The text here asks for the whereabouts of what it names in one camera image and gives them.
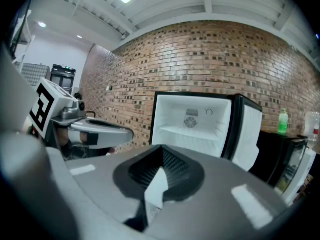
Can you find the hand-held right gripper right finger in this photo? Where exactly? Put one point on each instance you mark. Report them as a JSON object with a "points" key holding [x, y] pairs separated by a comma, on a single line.
{"points": [[220, 196]]}

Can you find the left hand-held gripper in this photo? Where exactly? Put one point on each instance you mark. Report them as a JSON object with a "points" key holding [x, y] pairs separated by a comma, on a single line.
{"points": [[45, 106]]}

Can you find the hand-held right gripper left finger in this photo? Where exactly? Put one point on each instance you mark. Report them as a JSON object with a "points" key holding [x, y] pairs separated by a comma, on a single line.
{"points": [[105, 196]]}

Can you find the person's left hand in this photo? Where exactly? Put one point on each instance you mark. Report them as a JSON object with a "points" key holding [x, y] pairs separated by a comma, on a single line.
{"points": [[64, 139]]}

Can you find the black fridge door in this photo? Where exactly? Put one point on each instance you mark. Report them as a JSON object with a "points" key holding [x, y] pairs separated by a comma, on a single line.
{"points": [[247, 134]]}

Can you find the black glass-door cabinet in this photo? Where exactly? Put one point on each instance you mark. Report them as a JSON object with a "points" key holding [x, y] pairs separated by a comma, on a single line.
{"points": [[275, 154]]}

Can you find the grey shelf unit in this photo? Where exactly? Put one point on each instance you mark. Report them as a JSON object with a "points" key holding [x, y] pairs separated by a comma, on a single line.
{"points": [[32, 74]]}

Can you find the black mini fridge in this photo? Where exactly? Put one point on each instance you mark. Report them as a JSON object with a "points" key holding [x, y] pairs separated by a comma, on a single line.
{"points": [[195, 104]]}

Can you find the round ceiling spotlight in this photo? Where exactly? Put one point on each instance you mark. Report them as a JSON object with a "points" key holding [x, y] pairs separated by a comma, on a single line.
{"points": [[79, 36], [42, 24]]}

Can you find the green plastic bottle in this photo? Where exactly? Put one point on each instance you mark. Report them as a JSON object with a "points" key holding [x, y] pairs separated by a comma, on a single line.
{"points": [[283, 124]]}

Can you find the clear dispenser jug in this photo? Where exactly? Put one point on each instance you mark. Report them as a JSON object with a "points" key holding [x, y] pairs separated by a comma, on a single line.
{"points": [[313, 126]]}

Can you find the wall switch panel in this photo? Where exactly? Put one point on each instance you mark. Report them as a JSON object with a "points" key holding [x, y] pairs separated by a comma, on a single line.
{"points": [[108, 88]]}

